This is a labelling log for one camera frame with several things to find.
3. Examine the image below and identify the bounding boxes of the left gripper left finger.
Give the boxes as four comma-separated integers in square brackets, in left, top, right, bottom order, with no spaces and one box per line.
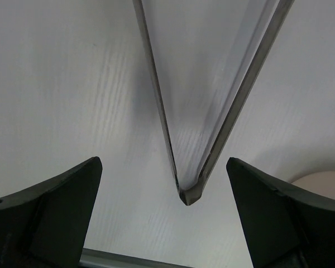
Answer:
[0,157,102,267]

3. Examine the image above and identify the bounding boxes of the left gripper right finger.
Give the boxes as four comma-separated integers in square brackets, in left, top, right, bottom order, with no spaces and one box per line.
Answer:
[226,157,335,267]

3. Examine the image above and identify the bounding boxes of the metal tongs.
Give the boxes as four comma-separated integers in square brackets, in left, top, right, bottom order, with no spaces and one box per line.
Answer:
[133,1,293,206]

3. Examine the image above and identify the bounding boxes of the steel lunch box bowl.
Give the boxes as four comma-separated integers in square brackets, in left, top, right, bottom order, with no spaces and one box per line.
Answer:
[292,171,335,200]

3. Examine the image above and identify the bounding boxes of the aluminium mounting rail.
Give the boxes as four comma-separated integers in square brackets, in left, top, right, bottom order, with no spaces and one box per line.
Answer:
[78,248,184,268]

